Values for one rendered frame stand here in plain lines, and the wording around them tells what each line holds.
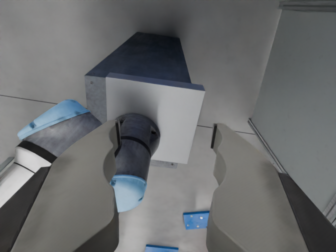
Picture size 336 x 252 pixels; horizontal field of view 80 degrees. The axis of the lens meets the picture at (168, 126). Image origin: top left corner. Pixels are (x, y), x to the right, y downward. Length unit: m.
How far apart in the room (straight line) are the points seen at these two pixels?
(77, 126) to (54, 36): 1.39
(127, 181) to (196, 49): 1.29
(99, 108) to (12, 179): 0.32
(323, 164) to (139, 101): 0.89
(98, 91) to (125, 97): 0.09
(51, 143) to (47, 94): 1.57
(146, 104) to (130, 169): 0.20
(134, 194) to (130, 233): 2.63
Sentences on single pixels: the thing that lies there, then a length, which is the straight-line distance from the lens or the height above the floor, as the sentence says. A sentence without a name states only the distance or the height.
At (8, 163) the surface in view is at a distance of 2.49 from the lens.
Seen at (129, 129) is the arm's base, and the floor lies 1.10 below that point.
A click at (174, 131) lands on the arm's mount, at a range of 0.58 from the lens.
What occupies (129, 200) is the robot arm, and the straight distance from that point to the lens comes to 0.44.
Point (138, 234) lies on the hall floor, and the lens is 3.05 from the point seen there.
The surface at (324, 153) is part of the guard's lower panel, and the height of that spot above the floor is 0.82.
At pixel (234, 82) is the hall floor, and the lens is 1.70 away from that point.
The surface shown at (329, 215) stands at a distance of 1.16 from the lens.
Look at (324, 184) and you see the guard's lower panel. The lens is 1.16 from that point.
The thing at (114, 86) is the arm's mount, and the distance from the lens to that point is 0.54.
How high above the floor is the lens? 1.53
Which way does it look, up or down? 59 degrees down
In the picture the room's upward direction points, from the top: 179 degrees counter-clockwise
